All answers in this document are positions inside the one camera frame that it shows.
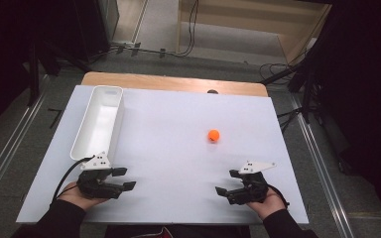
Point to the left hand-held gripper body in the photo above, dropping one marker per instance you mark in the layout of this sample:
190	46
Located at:
96	186

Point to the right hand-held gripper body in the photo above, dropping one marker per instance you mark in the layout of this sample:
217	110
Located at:
251	188

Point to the orange ball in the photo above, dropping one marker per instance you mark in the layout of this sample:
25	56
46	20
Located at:
213	135

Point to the white plastic bin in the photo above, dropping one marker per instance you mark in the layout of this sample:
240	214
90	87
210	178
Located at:
99	127

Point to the person's left hand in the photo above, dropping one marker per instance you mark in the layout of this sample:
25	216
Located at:
76	198

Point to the person's right hand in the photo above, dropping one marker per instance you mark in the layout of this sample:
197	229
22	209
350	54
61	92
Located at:
269	205

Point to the white board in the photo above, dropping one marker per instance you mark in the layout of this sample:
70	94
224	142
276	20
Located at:
165	158

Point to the small dark round knob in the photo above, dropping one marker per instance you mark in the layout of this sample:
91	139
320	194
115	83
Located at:
212	91

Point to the wooden table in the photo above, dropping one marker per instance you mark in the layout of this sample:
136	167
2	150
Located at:
165	82

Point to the black metal stand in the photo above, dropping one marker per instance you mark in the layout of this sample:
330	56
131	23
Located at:
33	76
306	86

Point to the dark cabinet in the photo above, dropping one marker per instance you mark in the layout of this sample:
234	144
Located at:
96	23

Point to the light wooden shelf unit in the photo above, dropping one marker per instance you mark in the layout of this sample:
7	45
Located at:
241	20

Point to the dark curtain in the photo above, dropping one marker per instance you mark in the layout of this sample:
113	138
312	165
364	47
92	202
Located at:
10	43
367	82

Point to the metal floor rail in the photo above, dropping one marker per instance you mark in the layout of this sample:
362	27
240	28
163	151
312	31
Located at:
10	148
324	172

